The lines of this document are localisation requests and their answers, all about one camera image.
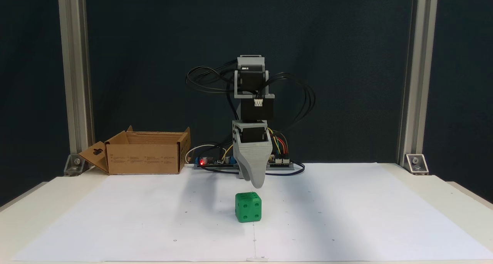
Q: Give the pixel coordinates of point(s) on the green die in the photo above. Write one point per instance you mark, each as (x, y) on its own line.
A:
(248, 207)

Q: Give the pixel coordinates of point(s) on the circuit board with red LED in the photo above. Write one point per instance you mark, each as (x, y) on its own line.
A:
(212, 162)

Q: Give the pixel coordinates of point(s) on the metal corner bracket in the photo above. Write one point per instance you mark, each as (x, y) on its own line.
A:
(416, 164)
(75, 164)

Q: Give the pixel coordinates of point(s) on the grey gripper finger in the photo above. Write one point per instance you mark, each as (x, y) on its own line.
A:
(242, 166)
(257, 164)

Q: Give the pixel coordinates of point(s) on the brown cardboard box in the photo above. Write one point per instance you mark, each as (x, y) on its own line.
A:
(144, 158)

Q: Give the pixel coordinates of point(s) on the aluminium frame post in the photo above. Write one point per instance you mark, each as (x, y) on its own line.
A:
(418, 64)
(75, 64)

